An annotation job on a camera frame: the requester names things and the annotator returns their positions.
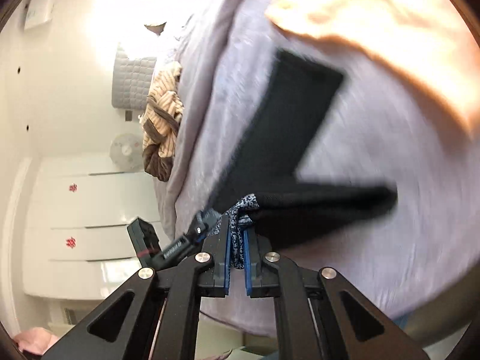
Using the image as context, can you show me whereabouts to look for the black pants with patterned trim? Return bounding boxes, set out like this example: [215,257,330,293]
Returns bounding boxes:
[208,49,398,269]

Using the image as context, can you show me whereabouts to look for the white wardrobe cabinet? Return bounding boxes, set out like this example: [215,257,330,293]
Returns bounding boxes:
[22,154,169,301]

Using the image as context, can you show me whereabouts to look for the white floor fan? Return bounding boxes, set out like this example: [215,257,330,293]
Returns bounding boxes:
[109,133,143,172]

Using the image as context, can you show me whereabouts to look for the brown striped plush blanket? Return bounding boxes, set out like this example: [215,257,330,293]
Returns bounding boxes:
[140,61,184,182]

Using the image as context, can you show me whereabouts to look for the pink cloth on floor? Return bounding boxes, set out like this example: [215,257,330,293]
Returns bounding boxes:
[13,328,59,357]

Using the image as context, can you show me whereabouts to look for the grey quilted headboard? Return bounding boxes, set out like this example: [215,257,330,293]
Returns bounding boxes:
[112,49,156,111]

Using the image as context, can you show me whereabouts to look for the lilac embossed bed blanket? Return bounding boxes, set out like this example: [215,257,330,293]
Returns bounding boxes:
[154,0,479,336]

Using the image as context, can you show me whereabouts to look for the orange cream cloth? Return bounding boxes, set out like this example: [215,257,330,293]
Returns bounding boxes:
[265,0,479,136]

